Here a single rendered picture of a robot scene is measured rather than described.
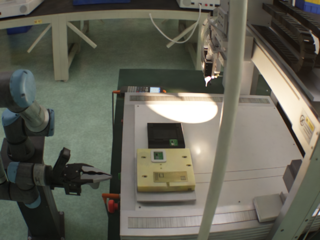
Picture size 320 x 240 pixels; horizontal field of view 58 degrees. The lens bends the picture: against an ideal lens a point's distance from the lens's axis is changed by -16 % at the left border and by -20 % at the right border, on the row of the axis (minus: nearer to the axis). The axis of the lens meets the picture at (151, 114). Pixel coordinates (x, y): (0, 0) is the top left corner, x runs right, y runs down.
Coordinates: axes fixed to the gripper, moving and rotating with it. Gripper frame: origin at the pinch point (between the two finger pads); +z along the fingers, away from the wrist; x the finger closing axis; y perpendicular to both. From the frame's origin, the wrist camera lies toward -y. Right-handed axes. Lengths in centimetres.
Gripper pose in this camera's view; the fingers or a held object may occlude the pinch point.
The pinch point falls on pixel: (107, 176)
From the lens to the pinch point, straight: 105.6
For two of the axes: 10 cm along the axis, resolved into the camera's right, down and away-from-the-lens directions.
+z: 10.0, 0.1, 0.5
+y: -0.3, 8.4, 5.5
